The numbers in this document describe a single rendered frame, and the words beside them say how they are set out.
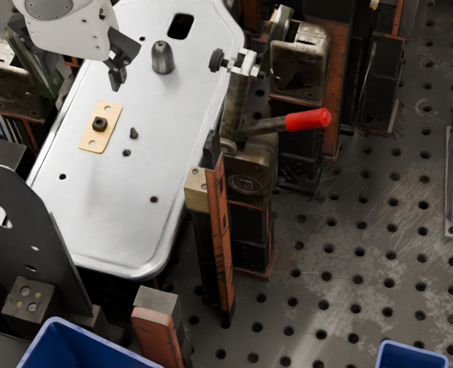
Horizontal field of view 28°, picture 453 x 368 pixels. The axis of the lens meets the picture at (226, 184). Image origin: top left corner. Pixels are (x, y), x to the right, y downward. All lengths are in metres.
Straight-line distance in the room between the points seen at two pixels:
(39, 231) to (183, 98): 0.41
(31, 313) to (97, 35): 0.33
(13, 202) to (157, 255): 0.30
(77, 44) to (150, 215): 0.25
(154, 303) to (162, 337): 0.04
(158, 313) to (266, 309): 0.55
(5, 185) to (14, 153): 0.42
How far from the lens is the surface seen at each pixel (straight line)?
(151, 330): 0.91
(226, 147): 1.13
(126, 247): 1.15
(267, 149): 1.15
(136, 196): 1.18
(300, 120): 1.07
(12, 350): 1.09
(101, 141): 1.24
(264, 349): 1.40
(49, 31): 1.07
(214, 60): 1.02
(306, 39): 1.24
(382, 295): 1.45
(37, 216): 0.90
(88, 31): 1.04
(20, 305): 1.06
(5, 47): 1.31
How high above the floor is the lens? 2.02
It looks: 59 degrees down
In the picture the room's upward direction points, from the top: 5 degrees counter-clockwise
